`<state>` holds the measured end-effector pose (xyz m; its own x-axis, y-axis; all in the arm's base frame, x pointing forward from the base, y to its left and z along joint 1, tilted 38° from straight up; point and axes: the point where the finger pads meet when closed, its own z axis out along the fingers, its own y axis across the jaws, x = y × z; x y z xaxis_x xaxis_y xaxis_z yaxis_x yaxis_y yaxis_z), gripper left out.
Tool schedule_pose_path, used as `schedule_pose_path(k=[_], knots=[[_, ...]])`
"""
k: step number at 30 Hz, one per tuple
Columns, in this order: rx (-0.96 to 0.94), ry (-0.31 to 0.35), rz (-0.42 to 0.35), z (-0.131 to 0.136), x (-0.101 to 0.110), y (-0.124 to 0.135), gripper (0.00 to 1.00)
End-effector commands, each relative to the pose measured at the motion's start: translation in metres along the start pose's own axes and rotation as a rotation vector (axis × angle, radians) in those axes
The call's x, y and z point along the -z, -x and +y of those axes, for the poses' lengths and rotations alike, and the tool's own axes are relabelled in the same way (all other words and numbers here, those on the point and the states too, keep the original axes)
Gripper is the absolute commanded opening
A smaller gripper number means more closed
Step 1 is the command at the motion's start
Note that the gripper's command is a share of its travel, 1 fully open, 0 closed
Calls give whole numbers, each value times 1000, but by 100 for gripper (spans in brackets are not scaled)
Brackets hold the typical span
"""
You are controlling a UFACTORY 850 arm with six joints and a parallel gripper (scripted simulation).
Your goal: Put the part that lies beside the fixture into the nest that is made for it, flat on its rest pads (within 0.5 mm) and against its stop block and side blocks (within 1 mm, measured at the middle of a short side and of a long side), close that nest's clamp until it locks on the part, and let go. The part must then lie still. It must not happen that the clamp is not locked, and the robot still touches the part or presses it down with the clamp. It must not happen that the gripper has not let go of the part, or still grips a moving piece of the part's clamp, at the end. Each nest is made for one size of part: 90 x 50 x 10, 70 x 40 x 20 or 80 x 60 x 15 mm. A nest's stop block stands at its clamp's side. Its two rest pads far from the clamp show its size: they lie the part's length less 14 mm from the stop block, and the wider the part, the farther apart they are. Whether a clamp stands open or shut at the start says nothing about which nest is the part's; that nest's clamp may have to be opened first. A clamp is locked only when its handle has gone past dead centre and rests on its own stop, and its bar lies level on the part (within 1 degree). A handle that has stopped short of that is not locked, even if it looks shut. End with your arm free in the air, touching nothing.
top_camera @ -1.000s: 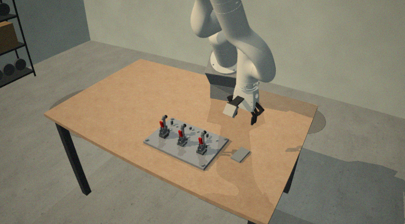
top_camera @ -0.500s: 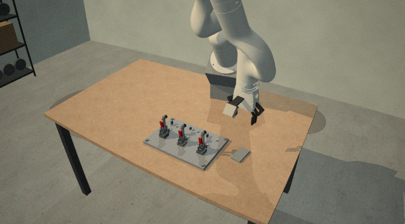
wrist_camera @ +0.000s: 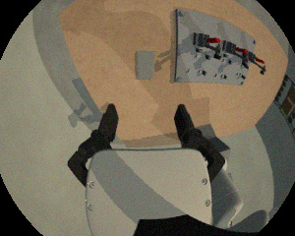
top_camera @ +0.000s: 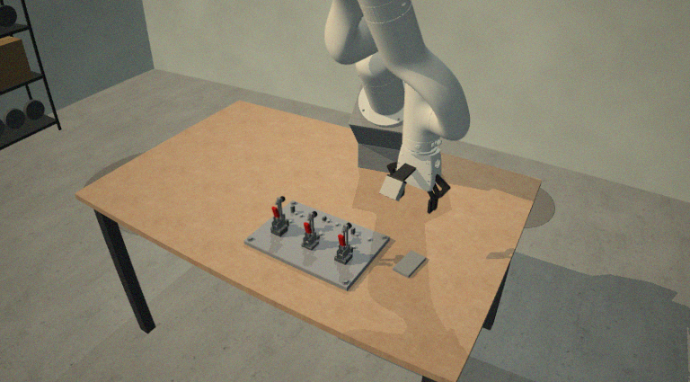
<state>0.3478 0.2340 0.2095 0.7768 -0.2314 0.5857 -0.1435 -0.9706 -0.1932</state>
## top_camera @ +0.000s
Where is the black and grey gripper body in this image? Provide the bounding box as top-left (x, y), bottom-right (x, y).
top-left (397, 145), bottom-right (441, 191)

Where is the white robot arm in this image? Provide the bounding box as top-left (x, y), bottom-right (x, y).
top-left (324, 0), bottom-right (470, 201)

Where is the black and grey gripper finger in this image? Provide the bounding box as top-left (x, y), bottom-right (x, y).
top-left (387, 162), bottom-right (405, 196)
top-left (428, 174), bottom-right (451, 214)

